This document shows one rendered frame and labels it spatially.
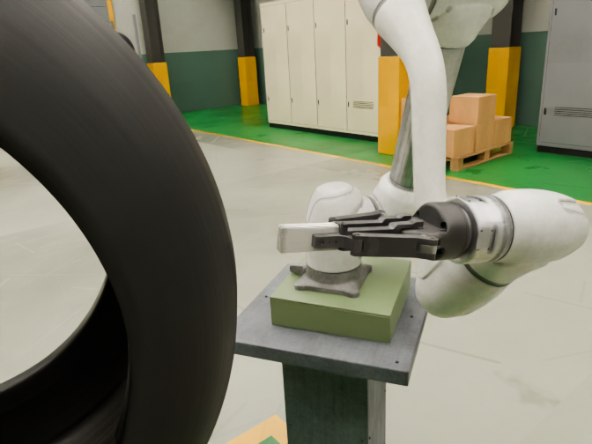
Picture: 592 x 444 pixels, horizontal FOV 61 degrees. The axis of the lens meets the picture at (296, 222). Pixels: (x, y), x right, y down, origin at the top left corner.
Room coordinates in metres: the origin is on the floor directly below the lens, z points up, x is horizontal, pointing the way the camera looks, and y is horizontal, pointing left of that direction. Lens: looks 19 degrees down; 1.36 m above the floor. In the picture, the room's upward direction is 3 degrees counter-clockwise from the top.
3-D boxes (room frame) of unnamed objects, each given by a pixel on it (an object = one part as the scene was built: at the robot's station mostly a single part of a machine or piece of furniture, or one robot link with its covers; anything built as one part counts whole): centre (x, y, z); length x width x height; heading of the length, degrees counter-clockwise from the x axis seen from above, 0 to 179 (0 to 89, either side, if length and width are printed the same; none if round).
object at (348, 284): (1.29, -0.08, 0.77); 0.22 x 0.18 x 0.06; 68
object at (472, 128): (5.98, -1.99, 0.37); 1.23 x 0.84 x 0.75; 128
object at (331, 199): (1.28, -0.11, 0.90); 0.18 x 0.16 x 0.22; 105
